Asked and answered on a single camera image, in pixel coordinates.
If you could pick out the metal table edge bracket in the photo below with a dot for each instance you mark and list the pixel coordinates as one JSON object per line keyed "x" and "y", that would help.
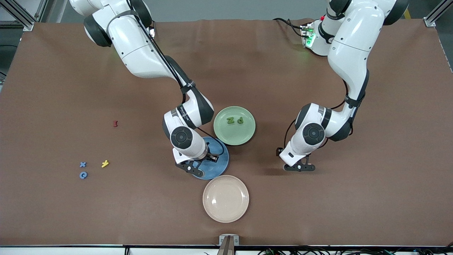
{"x": 229, "y": 244}

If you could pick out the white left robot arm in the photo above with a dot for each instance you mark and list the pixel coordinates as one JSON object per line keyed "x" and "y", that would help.
{"x": 354, "y": 42}

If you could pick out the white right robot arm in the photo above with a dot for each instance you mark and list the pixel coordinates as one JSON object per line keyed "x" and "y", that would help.
{"x": 141, "y": 53}

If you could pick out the cream plate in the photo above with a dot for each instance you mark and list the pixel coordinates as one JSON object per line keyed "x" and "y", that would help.
{"x": 225, "y": 198}

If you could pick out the green plate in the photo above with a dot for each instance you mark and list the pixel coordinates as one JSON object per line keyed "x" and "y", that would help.
{"x": 244, "y": 136}

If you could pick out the green foam letter P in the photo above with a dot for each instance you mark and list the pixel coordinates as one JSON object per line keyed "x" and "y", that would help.
{"x": 240, "y": 120}

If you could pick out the brown table mat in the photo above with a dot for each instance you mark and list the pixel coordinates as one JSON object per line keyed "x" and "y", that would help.
{"x": 70, "y": 88}

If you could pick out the blue foam letter Q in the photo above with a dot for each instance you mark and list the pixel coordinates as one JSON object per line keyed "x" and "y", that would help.
{"x": 80, "y": 175}

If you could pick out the green foam letter N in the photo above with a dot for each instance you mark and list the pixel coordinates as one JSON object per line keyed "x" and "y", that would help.
{"x": 230, "y": 120}

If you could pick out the blue plate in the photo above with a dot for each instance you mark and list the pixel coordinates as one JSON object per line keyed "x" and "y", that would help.
{"x": 218, "y": 167}

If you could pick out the yellow foam letter K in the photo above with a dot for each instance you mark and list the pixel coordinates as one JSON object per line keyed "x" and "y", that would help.
{"x": 104, "y": 164}

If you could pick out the aluminium frame post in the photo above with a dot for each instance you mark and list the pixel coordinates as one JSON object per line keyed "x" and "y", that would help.
{"x": 433, "y": 17}
{"x": 21, "y": 17}

